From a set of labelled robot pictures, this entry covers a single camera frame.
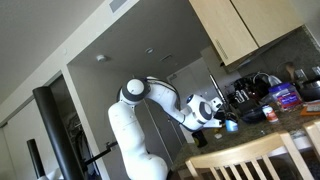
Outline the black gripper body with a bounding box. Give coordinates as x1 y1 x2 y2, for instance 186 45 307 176
214 109 239 122

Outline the black espresso machine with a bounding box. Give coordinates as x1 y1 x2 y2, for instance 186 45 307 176
229 78 265 116

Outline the blue cup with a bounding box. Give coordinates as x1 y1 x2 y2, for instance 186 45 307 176
225 119 240 133

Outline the orange flat box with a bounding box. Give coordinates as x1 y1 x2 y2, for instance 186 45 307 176
298 99 320 117

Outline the black cooking pot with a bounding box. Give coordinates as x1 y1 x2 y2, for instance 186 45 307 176
297 78 320 102

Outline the thick black pole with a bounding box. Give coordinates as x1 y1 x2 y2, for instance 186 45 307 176
31 85 84 180

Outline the light wood cabinet door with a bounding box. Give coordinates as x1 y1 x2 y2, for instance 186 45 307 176
188 0 259 67
229 0 305 48

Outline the thin black pole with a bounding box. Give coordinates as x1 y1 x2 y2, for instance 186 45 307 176
25 138 46 180

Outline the white looped wire handle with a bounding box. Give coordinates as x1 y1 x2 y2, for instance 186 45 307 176
252 71 283 87

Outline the wooden spoon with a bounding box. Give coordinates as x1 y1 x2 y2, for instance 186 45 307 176
283 61 297 83

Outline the black clamp rod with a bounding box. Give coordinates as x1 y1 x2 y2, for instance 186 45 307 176
83 141 119 166

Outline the dark blue speckled bowl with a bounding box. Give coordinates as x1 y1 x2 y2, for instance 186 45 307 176
240 105 268 125

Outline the black mug yellow logo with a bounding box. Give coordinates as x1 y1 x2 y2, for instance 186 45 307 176
191 129 208 148

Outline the white smoke detector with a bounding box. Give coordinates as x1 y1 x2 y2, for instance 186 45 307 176
95 54 108 63

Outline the light wooden slat chair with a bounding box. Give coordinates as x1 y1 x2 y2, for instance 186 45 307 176
184 129 314 180
301 118 320 161

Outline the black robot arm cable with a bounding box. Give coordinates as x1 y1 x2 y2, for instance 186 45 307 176
143 77 184 116

